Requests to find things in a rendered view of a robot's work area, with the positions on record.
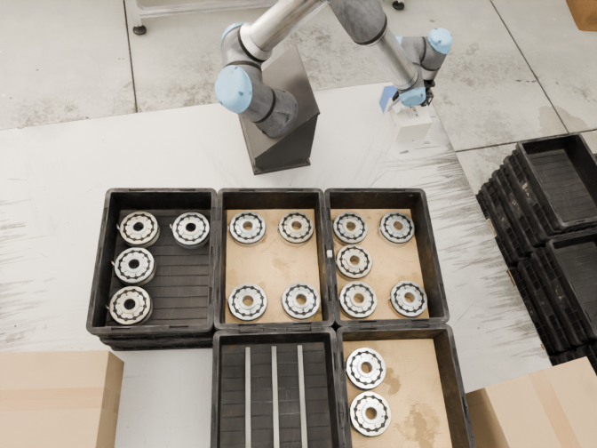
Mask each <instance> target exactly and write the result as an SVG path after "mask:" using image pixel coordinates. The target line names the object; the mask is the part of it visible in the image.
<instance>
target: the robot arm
mask: <svg viewBox="0 0 597 448"><path fill-rule="evenodd" d="M327 4H330V6H331V8H332V10H333V12H334V13H335V15H336V17H337V19H338V21H339V23H340V24H341V26H342V27H343V28H344V30H345V31H346V32H347V33H348V35H349V36H350V37H351V38H352V40H353V41H354V42H355V43H356V44H358V45H360V46H363V47H364V48H365V50H366V51H367V52H368V53H369V55H370V56H371V57H372V59H374V60H375V61H376V63H377V64H378V65H379V67H380V68H381V69H382V71H383V72H384V73H385V74H386V76H387V77H388V78H389V80H390V81H391V82H392V83H393V85H394V86H395V88H396V89H397V90H398V91H397V92H396V93H395V94H394V96H393V98H392V99H391V101H390V103H389V106H388V108H387V112H389V111H390V110H391V109H393V110H394V111H395V112H396V113H397V114H398V113H400V112H401V109H402V104H403V106H405V107H410V108H411V107H415V106H420V105H421V107H426V105H428V107H429V108H430V103H431V101H432V99H433V97H434V94H433V92H432V90H431V87H435V82H434V79H435V78H436V76H437V74H438V72H439V70H440V68H441V66H442V63H443V62H444V60H445V58H446V56H447V54H448V53H449V51H450V47H451V45H452V42H453V36H452V34H451V33H450V32H449V31H448V30H447V29H445V28H435V29H432V30H431V32H430V33H429V34H428V36H394V34H393V33H392V31H391V30H390V28H389V27H388V26H387V23H388V20H387V16H386V14H385V12H384V11H383V8H382V5H381V2H380V0H279V1H278V2H276V3H275V4H274V5H273V6H272V7H271V8H270V9H268V10H267V11H266V12H265V13H264V14H263V15H262V16H260V17H259V18H258V19H257V20H256V21H255V22H254V23H252V22H239V24H236V23H235V24H233V25H231V26H229V27H228V28H227V29H226V30H225V31H224V33H223V35H222V38H221V45H220V49H221V54H222V70H221V71H220V73H219V75H218V80H216V83H215V95H216V98H217V100H218V102H219V103H220V104H221V105H222V106H223V107H225V108H226V109H227V110H229V111H231V112H233V113H236V114H237V115H239V116H242V117H244V118H246V119H248V120H250V121H251V122H253V123H254V124H255V125H256V126H257V127H258V128H259V130H260V131H261V132H262V133H263V134H265V135H266V136H268V137H270V138H278V137H281V136H283V135H284V134H285V133H286V132H288V131H289V129H290V128H291V127H292V126H293V125H294V123H295V121H296V118H297V115H298V103H297V100H296V98H295V97H294V96H293V95H292V94H291V93H289V92H287V91H285V90H279V89H273V88H270V87H269V86H267V85H266V84H264V83H263V77H262V67H261V66H262V64H263V63H264V62H265V61H266V60H268V59H269V58H270V57H271V55H272V53H273V48H274V47H276V46H277V45H278V44H279V43H280V42H281V41H282V40H284V39H285V38H286V37H287V36H289V35H290V34H291V33H293V32H294V31H295V30H296V29H298V28H299V27H300V26H302V25H303V24H304V23H305V22H307V21H308V20H309V19H311V18H312V17H313V16H314V15H316V14H317V13H318V12H319V11H320V10H321V9H322V8H324V7H325V6H326V5H327ZM430 97H431V98H432V99H431V100H430V102H429V99H430Z"/></svg>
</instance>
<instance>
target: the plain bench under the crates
mask: <svg viewBox="0 0 597 448"><path fill-rule="evenodd" d="M390 83H392V82H391V81H388V82H381V83H374V84H360V85H353V86H346V87H339V88H330V89H323V90H316V91H313V93H314V96H315V99H316V102H317V105H318V107H319V109H320V112H321V114H320V115H319V116H318V119H317V124H316V128H315V134H314V142H313V146H312V151H311V156H310V157H309V160H310V163H311V165H309V166H304V167H299V168H294V169H289V170H284V171H279V172H270V173H264V174H260V175H254V174H253V171H252V168H251V161H250V159H249V155H248V151H247V148H246V145H245V141H244V137H243V132H242V128H241V125H240V122H239V118H238V115H237V114H236V113H233V112H231V111H229V110H227V109H226V108H225V107H223V106H222V105H221V104H220V103H219V102H217V103H210V104H202V105H195V106H188V107H181V108H167V109H160V110H153V111H146V112H139V113H131V114H123V115H116V116H103V117H95V118H88V119H81V120H74V121H66V122H59V123H52V124H39V125H31V126H24V127H17V128H10V129H3V130H0V353H3V352H45V351H88V350H109V351H111V352H112V353H113V354H114V355H116V356H117V357H119V358H120V359H121V360H123V361H124V368H123V382H122V389H121V396H120V404H119V412H118V419H117V426H116V433H115V448H210V441H211V380H212V348H195V349H168V350H141V351H114V350H112V349H111V347H110V346H107V345H104V344H103V343H102V342H101V341H100V339H99V337H97V336H94V335H91V334H90V333H89V332H87V330H86V328H85V325H86V319H87V313H88V307H89V301H90V295H91V288H92V278H93V271H94V266H95V260H96V253H97V248H98V241H99V235H100V224H101V218H102V212H103V206H104V200H105V194H106V192H107V190H108V189H110V188H214V189H215V190H216V191H217V194H218V191H219V190H220V189H221V188H320V189H321V190H322V191H323V193H324V191H325V189H327V188H422V189H424V190H425V192H426V199H427V203H428V208H429V212H430V217H431V221H432V226H433V231H434V239H435V243H436V248H437V252H438V258H439V262H440V267H441V272H442V280H443V284H444V289H445V293H446V298H447V302H448V307H449V312H450V320H449V321H448V322H447V323H446V324H448V325H449V326H450V327H451V328H452V330H453V334H454V339H455V343H456V348H457V352H458V361H459V365H460V370H461V374H462V380H463V384H464V389H465V393H468V392H471V391H474V390H476V389H479V388H485V387H487V386H490V385H494V384H497V383H499V382H503V381H506V380H510V379H514V378H517V377H520V376H523V375H526V374H529V373H533V372H537V371H541V370H544V369H546V368H550V367H553V366H552V363H551V361H550V359H549V357H548V355H547V353H546V351H545V348H544V346H543V343H542V341H541V339H540V338H539V336H538V333H537V330H536V328H535V326H534V324H533V322H532V320H531V318H530V316H529V312H528V310H527V309H526V307H525V305H524V302H523V300H522V298H521V295H520V293H519V291H518V289H517V287H516V285H515V282H514V280H513V278H512V276H511V273H510V271H509V269H508V267H507V265H506V263H505V260H504V258H503V256H502V253H501V251H500V250H499V248H498V245H497V242H496V240H495V238H494V236H493V235H492V232H491V230H490V227H489V225H488V222H487V221H486V219H485V217H484V215H483V212H482V209H481V207H480V206H479V203H478V201H477V199H476V197H475V195H474V192H473V190H472V188H471V186H470V183H469V181H468V179H467V177H466V174H465V172H464V170H463V168H462V166H461V164H460V162H459V160H458V157H457V155H456V152H455V150H454V148H453V147H452V145H451V142H450V139H449V137H448V135H447V133H446V131H445V129H444V127H443V125H442V121H441V119H440V117H439V116H438V113H437V111H436V109H435V107H434V104H433V102H432V101H431V103H430V108H429V107H428V105H426V109H427V111H428V114H429V116H430V117H431V119H432V122H433V123H432V124H431V126H430V128H429V130H428V132H427V134H426V136H425V138H421V139H415V140H405V141H398V142H394V139H393V137H392V134H391V133H390V130H389V128H388V125H387V123H386V119H385V117H384V114H383V112H382V109H381V107H380V105H379V103H378V98H379V95H380V93H381V90H382V88H383V85H384V84H390Z"/></svg>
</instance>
